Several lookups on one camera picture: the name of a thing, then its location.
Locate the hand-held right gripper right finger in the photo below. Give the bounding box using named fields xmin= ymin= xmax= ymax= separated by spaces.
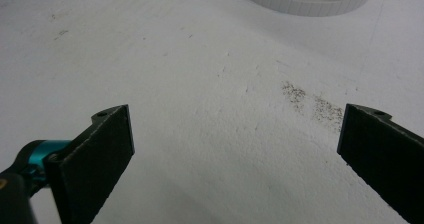
xmin=336 ymin=103 xmax=424 ymax=224

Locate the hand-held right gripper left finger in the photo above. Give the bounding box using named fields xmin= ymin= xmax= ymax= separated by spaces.
xmin=44 ymin=104 xmax=136 ymax=224

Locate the white hook stand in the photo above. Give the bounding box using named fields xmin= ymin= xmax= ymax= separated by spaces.
xmin=233 ymin=0 xmax=378 ymax=18

